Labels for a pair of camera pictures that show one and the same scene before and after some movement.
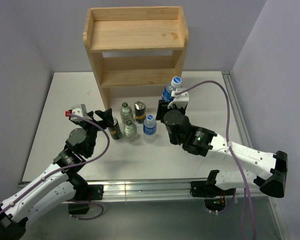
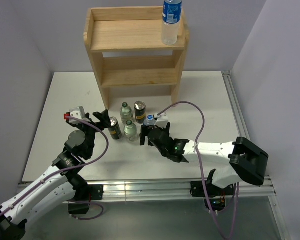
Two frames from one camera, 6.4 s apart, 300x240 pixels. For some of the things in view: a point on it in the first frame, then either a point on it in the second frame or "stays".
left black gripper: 106,116 stays
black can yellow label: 140,108 stays
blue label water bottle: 170,87 -> 171,16
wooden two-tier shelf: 135,46 stays
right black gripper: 162,108 -> 145,129
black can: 115,130 stays
